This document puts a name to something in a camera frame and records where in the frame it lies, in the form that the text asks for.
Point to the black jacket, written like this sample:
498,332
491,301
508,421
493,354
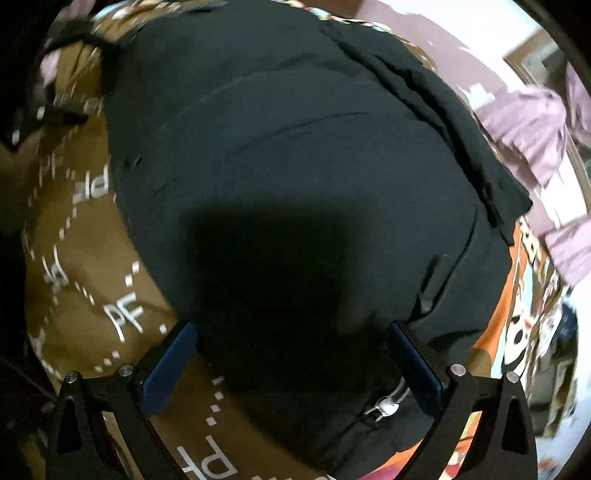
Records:
277,161

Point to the brown printed blanket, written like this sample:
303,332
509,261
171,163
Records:
92,277

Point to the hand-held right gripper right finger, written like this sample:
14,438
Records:
415,369

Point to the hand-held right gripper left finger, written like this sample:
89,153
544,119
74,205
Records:
168,364

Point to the pink clothes pile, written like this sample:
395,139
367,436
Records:
521,129

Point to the wooden shelf unit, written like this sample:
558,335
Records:
561,383

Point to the pink curtain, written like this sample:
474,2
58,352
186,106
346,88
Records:
572,249

